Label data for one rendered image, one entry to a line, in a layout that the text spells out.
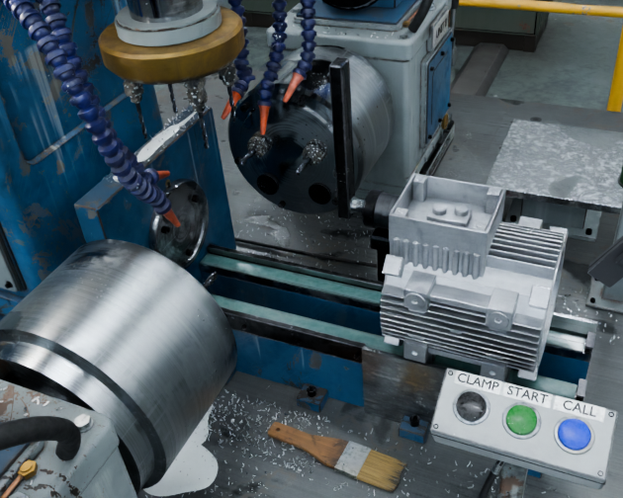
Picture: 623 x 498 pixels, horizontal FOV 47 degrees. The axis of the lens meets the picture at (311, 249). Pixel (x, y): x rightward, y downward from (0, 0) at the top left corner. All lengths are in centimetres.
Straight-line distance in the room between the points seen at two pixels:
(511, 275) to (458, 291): 7
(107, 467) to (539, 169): 99
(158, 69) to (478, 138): 102
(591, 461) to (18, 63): 82
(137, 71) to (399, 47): 57
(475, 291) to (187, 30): 46
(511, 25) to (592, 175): 285
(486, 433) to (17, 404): 45
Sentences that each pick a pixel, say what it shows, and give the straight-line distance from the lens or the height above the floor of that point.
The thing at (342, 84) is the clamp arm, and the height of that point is 122.
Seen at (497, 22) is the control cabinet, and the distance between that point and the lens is 423.
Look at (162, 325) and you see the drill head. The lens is 79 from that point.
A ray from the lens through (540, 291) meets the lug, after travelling 87.
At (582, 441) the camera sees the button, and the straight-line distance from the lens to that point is 75.
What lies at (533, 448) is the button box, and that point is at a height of 105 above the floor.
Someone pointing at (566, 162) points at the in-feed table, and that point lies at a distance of 144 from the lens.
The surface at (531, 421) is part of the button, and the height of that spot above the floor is 107.
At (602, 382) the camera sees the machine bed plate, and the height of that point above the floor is 80.
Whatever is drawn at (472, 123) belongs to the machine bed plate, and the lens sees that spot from 181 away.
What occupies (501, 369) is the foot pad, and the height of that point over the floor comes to 98.
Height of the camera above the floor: 165
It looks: 38 degrees down
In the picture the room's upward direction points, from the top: 5 degrees counter-clockwise
